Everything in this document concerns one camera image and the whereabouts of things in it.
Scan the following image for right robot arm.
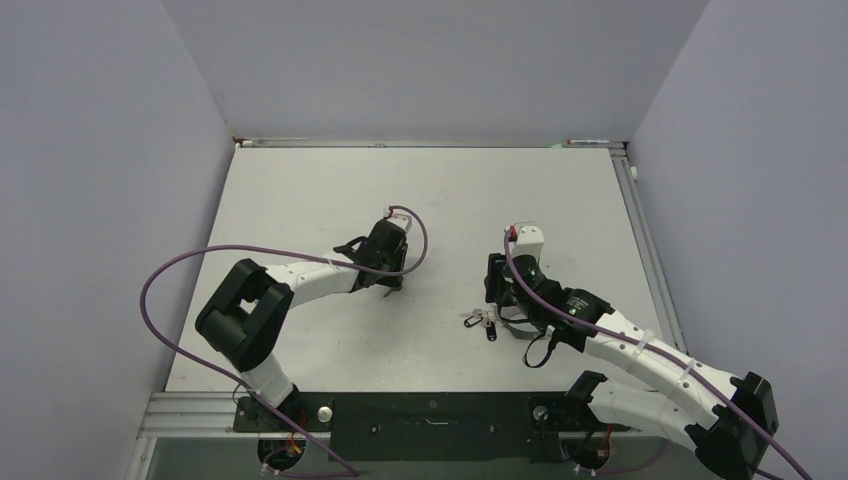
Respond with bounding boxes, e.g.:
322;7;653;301
484;253;779;479

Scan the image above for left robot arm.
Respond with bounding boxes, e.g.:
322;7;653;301
195;213;412;430

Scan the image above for keys with black tags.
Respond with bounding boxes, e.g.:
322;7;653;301
460;308;498;342

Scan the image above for red white marker pen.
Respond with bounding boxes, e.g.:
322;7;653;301
566;139;613;147

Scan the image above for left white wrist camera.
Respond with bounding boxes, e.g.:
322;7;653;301
383;207;413;235

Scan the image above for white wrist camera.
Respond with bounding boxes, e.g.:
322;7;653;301
505;222;544;261
383;207;413;235

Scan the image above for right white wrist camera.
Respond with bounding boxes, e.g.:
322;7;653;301
505;222;544;261

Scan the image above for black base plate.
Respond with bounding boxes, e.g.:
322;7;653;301
231;392;631;465

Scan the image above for aluminium rail frame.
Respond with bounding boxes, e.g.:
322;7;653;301
609;149;689;354

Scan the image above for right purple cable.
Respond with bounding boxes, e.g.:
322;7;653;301
503;227;814;480

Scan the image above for purple cable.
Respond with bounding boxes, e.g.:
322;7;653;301
139;204;429;480
503;227;814;480

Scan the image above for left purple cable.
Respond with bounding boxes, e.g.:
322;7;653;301
139;204;429;480

